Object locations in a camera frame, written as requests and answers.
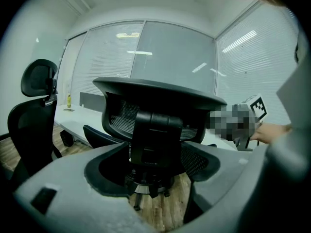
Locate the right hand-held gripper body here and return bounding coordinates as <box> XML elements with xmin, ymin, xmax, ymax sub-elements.
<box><xmin>228</xmin><ymin>93</ymin><xmax>269</xmax><ymax>152</ymax></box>

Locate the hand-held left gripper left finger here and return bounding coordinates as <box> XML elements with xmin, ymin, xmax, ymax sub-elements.
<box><xmin>14</xmin><ymin>141</ymin><xmax>156</xmax><ymax>233</ymax></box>

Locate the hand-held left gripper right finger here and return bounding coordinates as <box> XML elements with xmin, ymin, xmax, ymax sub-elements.
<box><xmin>170</xmin><ymin>142</ymin><xmax>268</xmax><ymax>233</ymax></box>

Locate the black mesh office chair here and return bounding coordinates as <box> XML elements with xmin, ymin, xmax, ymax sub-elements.
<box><xmin>6</xmin><ymin>58</ymin><xmax>63</xmax><ymax>179</ymax></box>
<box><xmin>82</xmin><ymin>76</ymin><xmax>228</xmax><ymax>212</ymax></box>

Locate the person's right forearm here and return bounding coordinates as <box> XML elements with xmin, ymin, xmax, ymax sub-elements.
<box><xmin>251</xmin><ymin>122</ymin><xmax>294</xmax><ymax>145</ymax></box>

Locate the person's gray top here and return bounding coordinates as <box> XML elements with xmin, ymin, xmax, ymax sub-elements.
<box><xmin>266</xmin><ymin>7</ymin><xmax>311</xmax><ymax>189</ymax></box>

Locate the white table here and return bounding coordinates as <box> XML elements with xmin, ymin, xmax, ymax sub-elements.
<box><xmin>53</xmin><ymin>102</ymin><xmax>255</xmax><ymax>152</ymax></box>

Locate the gray desk divider panel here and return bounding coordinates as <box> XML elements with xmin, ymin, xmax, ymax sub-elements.
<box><xmin>79</xmin><ymin>92</ymin><xmax>106</xmax><ymax>110</ymax></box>

